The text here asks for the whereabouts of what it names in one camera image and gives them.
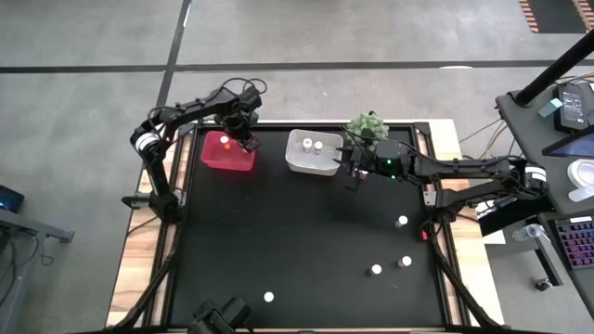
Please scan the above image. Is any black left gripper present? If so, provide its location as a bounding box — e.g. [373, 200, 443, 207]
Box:
[221, 102, 262, 153]

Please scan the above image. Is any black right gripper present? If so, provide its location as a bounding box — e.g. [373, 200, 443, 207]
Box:
[334, 138, 415, 192]

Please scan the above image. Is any pink plastic bin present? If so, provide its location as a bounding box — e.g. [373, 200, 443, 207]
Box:
[200, 130, 257, 173]

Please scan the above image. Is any white plastic bin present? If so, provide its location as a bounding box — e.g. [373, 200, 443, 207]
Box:
[284, 128, 345, 177]

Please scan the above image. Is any green potted plant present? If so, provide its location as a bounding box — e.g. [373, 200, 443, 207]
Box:
[345, 110, 391, 146]

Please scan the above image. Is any grey side table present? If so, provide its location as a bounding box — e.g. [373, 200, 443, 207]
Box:
[495, 87, 594, 321]

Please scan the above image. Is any clear water bottle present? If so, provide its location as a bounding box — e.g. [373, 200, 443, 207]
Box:
[511, 223, 547, 242]

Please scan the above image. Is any teal small box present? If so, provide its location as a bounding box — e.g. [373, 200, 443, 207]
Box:
[537, 97, 564, 119]

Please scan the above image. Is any dark screen tablet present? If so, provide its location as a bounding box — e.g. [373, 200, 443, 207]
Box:
[541, 124, 594, 159]

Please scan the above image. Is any black pole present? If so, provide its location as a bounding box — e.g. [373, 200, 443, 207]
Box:
[515, 28, 594, 107]

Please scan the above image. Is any white tape roll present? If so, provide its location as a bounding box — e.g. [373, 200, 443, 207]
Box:
[566, 158, 594, 189]

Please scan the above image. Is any backlit black keyboard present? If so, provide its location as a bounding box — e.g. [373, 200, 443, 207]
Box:
[554, 215, 594, 271]

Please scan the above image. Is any grey desk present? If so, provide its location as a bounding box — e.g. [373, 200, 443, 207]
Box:
[0, 208, 75, 334]

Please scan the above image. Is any blue-lit black device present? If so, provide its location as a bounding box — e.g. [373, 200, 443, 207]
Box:
[0, 184, 26, 213]

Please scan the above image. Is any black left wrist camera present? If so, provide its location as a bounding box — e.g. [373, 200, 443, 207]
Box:
[237, 85, 264, 111]

